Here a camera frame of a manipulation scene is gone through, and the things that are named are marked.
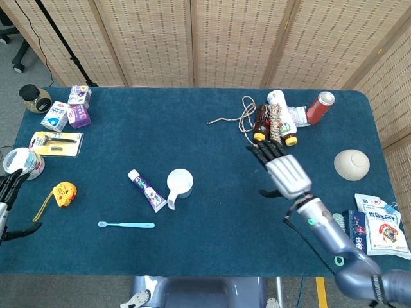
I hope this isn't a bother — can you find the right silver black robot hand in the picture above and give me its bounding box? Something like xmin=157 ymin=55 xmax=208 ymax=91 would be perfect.
xmin=246 ymin=140 xmax=313 ymax=200

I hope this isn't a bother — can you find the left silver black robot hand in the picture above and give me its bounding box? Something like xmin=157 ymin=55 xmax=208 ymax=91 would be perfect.
xmin=0 ymin=169 xmax=43 ymax=243

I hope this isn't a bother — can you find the white measuring scoop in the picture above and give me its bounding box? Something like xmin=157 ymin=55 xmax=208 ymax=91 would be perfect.
xmin=166 ymin=168 xmax=195 ymax=211

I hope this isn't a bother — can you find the light blue toothbrush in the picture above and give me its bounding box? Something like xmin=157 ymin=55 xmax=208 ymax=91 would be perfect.
xmin=97 ymin=221 xmax=155 ymax=229

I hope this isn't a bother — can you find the purple white toothpaste tube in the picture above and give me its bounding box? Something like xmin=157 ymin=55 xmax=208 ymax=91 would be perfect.
xmin=127 ymin=169 xmax=169 ymax=214

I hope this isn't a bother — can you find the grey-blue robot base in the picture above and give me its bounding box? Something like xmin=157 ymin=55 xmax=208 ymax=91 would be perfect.
xmin=120 ymin=275 xmax=280 ymax=308

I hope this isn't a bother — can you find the white tub with clear lid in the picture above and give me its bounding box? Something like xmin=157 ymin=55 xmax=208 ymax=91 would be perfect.
xmin=2 ymin=147 xmax=46 ymax=180

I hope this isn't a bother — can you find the white-labelled bottle with yellow cap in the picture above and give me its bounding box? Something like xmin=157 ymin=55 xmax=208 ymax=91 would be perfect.
xmin=267 ymin=90 xmax=299 ymax=147

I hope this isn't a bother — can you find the yellow tape measure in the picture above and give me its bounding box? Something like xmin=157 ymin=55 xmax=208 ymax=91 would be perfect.
xmin=31 ymin=181 xmax=78 ymax=223

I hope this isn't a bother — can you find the brown bottle with yellow cap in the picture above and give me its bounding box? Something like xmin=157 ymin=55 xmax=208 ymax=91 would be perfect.
xmin=252 ymin=103 xmax=270 ymax=144

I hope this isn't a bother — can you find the crumpled white packet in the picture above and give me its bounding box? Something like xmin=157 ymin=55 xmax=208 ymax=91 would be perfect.
xmin=286 ymin=105 xmax=311 ymax=128

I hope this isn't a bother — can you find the beige upturned bowl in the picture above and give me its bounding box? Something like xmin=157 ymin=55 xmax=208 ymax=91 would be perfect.
xmin=333 ymin=149 xmax=371 ymax=182

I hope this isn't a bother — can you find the green plastic comb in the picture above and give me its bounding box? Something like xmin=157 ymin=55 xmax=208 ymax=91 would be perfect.
xmin=332 ymin=212 xmax=348 ymax=266

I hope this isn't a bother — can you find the razor in yellow blister pack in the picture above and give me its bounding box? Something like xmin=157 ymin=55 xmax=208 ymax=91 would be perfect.
xmin=28 ymin=131 xmax=84 ymax=158

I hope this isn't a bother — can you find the red drink can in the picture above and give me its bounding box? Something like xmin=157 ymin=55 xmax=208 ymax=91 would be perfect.
xmin=306 ymin=91 xmax=336 ymax=126

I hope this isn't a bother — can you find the dark blue packet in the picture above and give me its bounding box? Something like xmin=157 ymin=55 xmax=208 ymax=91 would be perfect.
xmin=342 ymin=210 xmax=369 ymax=254

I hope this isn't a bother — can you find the blue white milk carton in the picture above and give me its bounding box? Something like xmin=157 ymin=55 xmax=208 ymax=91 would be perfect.
xmin=40 ymin=101 xmax=71 ymax=133

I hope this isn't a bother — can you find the glass jar with black lid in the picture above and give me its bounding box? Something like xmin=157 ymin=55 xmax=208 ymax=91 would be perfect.
xmin=18 ymin=83 xmax=53 ymax=114

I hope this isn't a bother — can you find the dark blue table mat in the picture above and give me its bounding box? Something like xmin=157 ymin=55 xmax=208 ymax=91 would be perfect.
xmin=0 ymin=86 xmax=399 ymax=278

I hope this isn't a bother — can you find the white powder bag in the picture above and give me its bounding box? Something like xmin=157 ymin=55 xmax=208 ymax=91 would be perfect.
xmin=354 ymin=192 xmax=411 ymax=261

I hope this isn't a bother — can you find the grey metal leg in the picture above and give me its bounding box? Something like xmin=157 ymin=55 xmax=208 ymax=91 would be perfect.
xmin=275 ymin=276 xmax=285 ymax=308

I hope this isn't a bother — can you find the white purple drink carton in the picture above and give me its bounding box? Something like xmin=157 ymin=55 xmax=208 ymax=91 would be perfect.
xmin=67 ymin=85 xmax=92 ymax=110

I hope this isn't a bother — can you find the black office chair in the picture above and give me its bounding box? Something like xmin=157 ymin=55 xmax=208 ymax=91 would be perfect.
xmin=0 ymin=8 xmax=31 ymax=73

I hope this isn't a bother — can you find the bamboo folding screen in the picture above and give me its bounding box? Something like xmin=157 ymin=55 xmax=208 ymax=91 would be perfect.
xmin=0 ymin=0 xmax=411 ymax=225

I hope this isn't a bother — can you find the black tripod stand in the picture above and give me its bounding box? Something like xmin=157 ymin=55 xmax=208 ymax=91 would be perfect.
xmin=34 ymin=0 xmax=100 ymax=88

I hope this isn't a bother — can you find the beige speckled rope bundle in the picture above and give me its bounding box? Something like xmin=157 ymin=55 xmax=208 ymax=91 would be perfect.
xmin=206 ymin=95 xmax=284 ymax=150

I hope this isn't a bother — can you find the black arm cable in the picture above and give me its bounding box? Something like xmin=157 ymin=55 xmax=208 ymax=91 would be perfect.
xmin=283 ymin=208 xmax=337 ymax=275

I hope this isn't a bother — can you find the thin black hanging cable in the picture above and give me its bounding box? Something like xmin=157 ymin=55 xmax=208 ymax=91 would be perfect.
xmin=14 ymin=0 xmax=55 ymax=84

